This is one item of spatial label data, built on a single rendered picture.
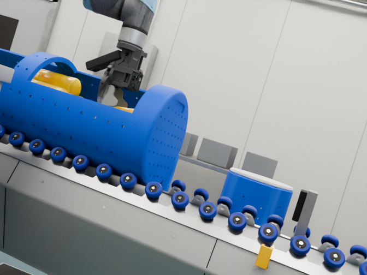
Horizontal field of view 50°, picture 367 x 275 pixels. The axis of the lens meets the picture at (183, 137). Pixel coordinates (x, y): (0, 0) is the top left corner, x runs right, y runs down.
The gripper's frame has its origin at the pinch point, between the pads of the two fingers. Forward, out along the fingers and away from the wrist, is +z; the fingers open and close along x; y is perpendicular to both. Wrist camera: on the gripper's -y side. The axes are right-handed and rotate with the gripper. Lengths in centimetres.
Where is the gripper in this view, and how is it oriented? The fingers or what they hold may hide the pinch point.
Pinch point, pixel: (102, 112)
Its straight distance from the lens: 115.5
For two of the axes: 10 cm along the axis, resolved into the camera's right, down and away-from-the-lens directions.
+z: -3.1, 9.5, 0.3
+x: 3.1, 0.7, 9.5
